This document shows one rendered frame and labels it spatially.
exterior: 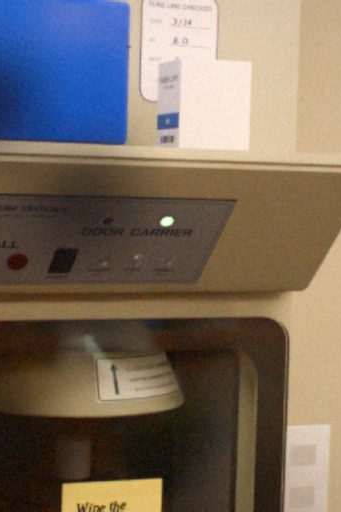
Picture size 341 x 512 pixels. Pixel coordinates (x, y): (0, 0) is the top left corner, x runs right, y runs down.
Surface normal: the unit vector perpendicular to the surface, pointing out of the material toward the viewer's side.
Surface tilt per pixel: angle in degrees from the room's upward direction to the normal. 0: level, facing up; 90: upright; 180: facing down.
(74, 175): 135
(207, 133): 90
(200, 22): 90
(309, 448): 90
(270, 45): 90
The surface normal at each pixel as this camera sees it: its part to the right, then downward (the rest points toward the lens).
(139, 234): 0.27, 0.75
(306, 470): 0.40, 0.06
